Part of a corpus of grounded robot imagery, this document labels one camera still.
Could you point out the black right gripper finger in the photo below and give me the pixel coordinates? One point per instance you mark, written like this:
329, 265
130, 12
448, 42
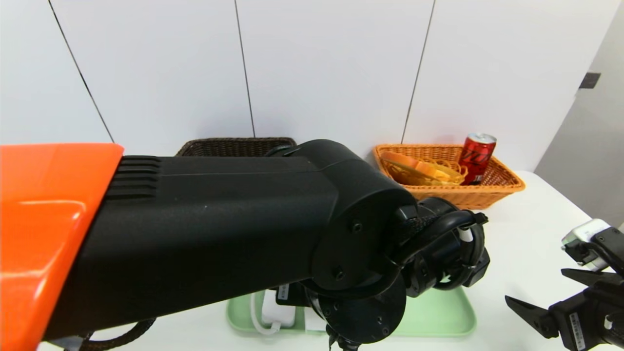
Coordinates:
541, 319
592, 279

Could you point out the red soda can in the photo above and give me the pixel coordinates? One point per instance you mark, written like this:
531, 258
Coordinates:
475, 158

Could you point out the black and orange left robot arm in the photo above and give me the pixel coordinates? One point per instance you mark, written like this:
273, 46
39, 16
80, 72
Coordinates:
219, 219

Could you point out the dark wall plate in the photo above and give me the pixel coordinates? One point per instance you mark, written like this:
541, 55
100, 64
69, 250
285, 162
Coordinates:
590, 81

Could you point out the small yellow wicker bread tray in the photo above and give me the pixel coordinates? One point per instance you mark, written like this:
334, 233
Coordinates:
453, 175

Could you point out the light green plastic tray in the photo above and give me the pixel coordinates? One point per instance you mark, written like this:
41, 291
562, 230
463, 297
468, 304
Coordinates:
438, 317

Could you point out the slice of white bread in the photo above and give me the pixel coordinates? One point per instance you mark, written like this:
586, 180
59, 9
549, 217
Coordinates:
414, 165

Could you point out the orange wicker basket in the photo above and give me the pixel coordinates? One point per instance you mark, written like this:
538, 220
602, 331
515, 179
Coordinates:
487, 195

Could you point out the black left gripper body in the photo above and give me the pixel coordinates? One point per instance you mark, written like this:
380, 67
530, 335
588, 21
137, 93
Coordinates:
284, 294

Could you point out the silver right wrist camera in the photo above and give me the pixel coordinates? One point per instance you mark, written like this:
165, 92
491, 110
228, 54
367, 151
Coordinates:
582, 234

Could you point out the dark brown wicker basket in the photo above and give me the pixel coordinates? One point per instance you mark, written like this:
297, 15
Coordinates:
229, 146

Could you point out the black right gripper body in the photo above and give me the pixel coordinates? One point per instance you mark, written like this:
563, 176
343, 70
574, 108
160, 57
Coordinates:
576, 322

